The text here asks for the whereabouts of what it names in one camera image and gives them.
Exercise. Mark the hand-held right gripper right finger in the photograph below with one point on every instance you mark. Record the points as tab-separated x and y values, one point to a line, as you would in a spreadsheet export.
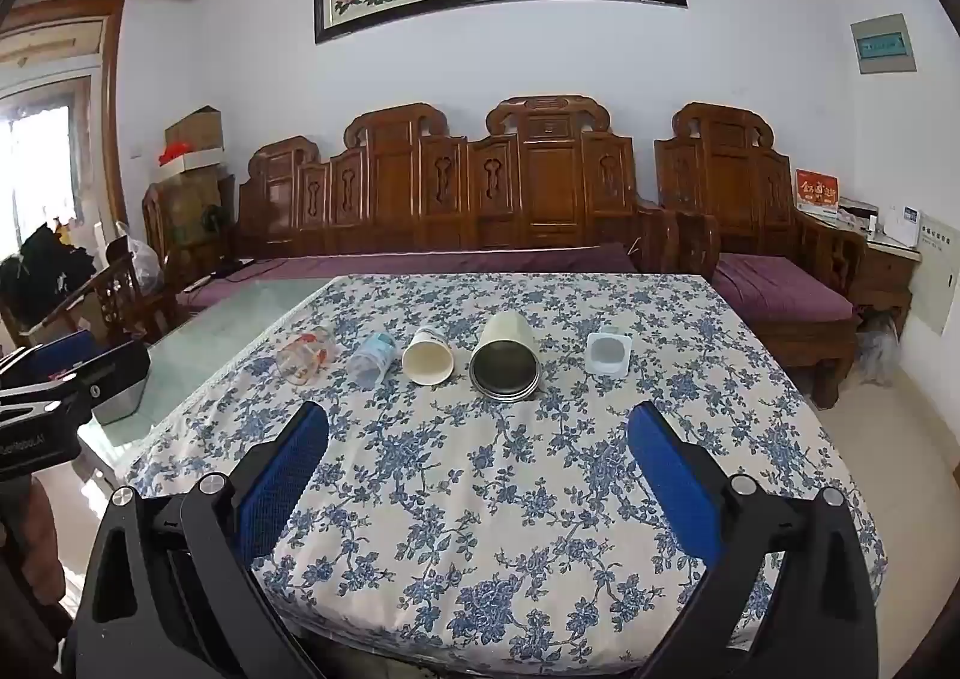
675	476

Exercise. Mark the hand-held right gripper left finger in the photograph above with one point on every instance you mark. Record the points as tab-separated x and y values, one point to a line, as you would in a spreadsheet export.
289	476

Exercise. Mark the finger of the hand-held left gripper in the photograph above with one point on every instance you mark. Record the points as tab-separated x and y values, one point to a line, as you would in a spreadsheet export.
67	352
120	379

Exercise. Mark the person's left forearm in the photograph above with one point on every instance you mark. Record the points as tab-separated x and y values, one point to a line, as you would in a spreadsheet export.
26	544

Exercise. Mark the clear glass cup red print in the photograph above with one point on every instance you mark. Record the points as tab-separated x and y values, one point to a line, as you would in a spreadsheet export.
304	356

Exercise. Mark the white square cup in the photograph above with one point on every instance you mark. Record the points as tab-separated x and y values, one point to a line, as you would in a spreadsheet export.
608	354

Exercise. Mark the clear plastic cup blue print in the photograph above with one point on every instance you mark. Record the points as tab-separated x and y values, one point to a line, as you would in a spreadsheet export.
371	362

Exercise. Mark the white paper cup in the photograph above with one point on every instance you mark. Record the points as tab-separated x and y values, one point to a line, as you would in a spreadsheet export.
429	360

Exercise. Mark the cream cup with metal inside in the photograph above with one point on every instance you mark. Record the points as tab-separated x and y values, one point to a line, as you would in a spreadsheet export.
504	364

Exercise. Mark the small wooden chair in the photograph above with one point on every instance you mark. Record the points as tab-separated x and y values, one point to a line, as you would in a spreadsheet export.
120	296

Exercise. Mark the black clothes pile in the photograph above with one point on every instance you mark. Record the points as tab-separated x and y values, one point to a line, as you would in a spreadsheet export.
45	270

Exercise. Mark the clear plastic bag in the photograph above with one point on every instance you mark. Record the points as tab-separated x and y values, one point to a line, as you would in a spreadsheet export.
142	262

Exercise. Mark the glass coffee table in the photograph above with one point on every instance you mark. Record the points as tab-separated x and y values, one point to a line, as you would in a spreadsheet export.
225	326

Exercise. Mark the window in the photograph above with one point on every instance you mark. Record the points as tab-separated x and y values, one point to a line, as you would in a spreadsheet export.
34	176

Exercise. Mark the blue floral tablecloth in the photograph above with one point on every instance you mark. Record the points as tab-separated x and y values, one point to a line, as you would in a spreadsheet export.
487	499

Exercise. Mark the short purple seat cushion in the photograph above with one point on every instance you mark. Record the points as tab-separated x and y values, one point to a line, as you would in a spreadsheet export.
780	289

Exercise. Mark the red packet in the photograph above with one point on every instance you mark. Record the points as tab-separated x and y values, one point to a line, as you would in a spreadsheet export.
174	154

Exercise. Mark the grey plastic bag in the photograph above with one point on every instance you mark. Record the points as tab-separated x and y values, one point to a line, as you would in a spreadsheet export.
877	349

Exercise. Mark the long purple seat cushion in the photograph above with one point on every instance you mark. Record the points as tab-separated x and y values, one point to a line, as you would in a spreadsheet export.
420	264

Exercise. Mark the brown cardboard box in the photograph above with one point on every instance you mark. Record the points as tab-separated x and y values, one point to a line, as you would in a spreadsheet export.
196	135

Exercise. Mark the carved wooden armchair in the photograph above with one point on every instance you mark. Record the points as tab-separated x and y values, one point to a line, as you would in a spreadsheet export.
731	191

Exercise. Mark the wooden side table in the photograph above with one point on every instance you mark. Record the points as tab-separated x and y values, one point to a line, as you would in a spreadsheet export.
885	274

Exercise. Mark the red desk sign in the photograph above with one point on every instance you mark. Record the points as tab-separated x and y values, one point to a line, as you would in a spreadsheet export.
816	191

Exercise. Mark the carved wooden sofa bench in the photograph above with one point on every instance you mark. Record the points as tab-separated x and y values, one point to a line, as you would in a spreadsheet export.
450	191

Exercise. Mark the white box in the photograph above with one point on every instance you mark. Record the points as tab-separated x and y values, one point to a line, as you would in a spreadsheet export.
902	226

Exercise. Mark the white wall panel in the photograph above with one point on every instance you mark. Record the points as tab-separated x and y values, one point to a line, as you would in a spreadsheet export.
937	277

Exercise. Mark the grey wall fuse box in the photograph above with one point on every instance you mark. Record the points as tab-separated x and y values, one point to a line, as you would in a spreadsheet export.
883	43

